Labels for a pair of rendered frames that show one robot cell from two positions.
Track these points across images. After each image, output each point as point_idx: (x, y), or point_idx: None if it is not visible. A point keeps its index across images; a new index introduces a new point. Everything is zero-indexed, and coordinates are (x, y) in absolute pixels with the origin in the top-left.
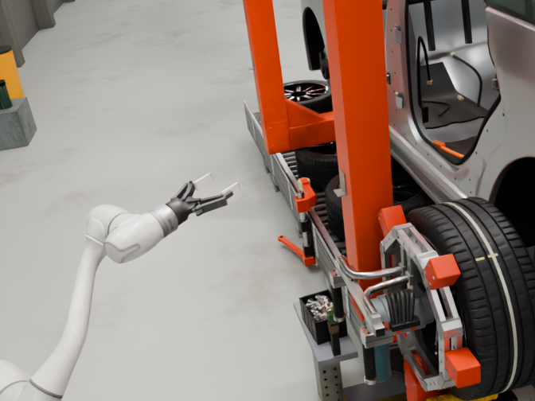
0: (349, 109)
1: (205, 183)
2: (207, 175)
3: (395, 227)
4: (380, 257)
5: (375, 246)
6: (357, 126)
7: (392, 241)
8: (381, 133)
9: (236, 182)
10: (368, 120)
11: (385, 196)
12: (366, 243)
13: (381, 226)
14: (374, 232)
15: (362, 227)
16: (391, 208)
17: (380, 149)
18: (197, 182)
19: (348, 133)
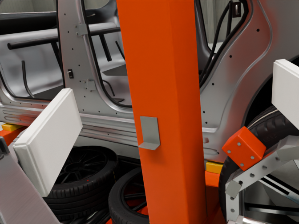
0: (172, 14)
1: (66, 142)
2: (65, 98)
3: (289, 144)
4: (199, 205)
5: (196, 194)
6: (179, 41)
7: (274, 168)
8: (193, 52)
9: (280, 62)
10: (185, 33)
11: (199, 131)
12: (192, 195)
13: (236, 159)
14: (195, 178)
15: (189, 177)
16: (243, 132)
17: (193, 73)
18: (38, 139)
19: (173, 50)
